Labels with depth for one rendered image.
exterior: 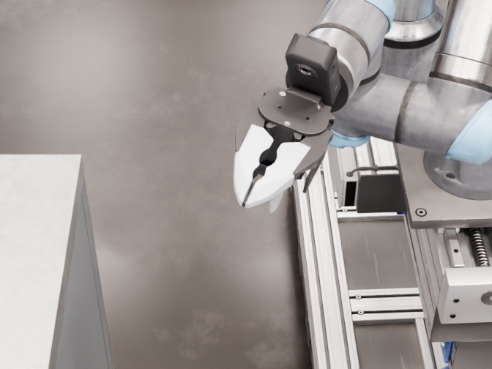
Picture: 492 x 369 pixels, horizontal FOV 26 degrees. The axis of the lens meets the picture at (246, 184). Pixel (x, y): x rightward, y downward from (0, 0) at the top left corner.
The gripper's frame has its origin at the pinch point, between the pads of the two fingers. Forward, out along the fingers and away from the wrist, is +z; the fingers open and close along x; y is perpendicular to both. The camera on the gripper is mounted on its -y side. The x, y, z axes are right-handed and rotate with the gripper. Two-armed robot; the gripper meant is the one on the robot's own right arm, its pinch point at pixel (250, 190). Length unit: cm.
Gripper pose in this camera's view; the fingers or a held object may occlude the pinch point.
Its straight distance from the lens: 98.8
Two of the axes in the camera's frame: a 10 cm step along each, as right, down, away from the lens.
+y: -1.2, 6.6, 7.4
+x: -9.1, -3.7, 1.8
